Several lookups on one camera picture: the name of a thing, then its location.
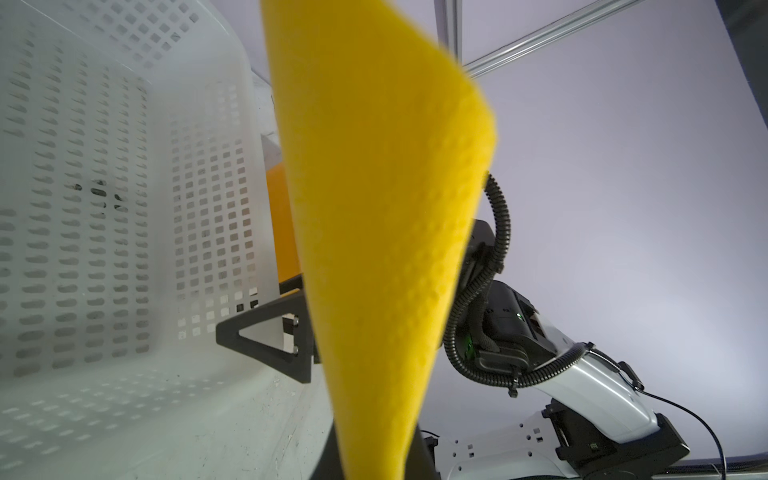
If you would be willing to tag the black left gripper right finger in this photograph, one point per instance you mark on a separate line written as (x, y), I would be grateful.
(420, 461)

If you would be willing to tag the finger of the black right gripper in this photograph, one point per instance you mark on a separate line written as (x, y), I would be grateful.
(278, 334)

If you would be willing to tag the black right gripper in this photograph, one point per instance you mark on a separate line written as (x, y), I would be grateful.
(473, 281)

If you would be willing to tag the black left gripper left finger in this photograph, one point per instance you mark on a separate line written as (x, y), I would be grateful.
(329, 465)

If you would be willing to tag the yellow plastic tray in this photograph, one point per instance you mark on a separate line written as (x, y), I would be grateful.
(287, 258)

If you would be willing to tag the white perforated plastic basket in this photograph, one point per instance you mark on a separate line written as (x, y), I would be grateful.
(134, 219)

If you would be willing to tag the aluminium frame post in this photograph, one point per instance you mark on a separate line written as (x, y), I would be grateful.
(483, 45)

